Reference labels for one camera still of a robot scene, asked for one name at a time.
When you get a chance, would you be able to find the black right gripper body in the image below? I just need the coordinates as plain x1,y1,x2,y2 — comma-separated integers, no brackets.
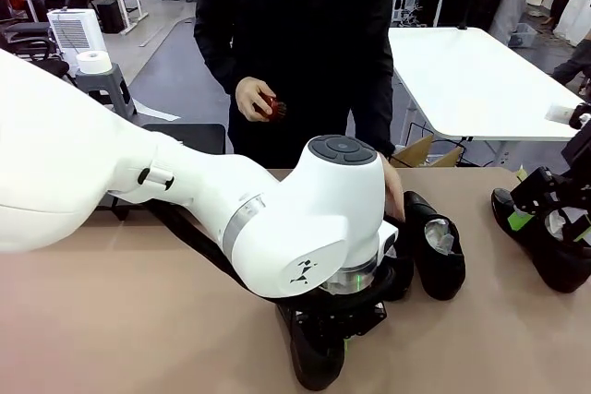
514,165,591,224

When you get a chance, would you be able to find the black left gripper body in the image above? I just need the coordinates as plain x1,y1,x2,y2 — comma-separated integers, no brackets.
288,299,389,344

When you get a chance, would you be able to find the red shoe brush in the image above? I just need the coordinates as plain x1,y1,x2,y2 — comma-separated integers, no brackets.
252,93,287,124

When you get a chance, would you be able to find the person's left forearm black sleeve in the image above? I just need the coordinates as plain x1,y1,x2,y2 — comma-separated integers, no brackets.
362,75,397,160

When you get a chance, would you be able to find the person's right forearm black sleeve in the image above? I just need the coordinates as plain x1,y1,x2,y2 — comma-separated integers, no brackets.
193,19,246,100

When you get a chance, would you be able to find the person's left hand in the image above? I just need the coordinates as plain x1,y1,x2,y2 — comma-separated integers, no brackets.
384,152,407,224

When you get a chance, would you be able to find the person's right hand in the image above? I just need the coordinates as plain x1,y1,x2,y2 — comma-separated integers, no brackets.
235,76,278,124

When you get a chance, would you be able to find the white crumpled paper stuffing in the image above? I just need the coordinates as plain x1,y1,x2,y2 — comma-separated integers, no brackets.
423,220,458,257
543,208,576,242

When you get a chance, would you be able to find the seated person in dark clothes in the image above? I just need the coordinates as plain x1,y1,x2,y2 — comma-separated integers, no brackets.
551,38,591,101

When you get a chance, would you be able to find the large white table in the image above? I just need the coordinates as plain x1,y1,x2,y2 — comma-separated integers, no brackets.
387,27,586,142

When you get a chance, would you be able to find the grey storage bin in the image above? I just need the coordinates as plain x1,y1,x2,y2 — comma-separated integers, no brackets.
510,22,539,49

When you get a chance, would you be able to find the white computer case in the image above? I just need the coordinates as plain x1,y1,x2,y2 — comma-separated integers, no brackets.
391,0,419,24

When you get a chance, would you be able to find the person in black clothing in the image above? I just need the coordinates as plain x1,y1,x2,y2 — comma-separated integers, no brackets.
192,0,397,169

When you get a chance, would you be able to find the white tissue roll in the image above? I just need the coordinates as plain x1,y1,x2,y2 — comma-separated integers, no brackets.
75,50,113,76

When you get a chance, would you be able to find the black box under desk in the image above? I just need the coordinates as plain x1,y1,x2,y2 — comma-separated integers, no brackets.
95,0,126,34

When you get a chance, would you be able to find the white air purifier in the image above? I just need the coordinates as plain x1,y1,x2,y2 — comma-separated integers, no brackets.
47,6,108,73

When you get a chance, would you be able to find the black braided cable hose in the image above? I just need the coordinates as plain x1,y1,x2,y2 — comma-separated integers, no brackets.
146,202,399,310
560,130,591,183

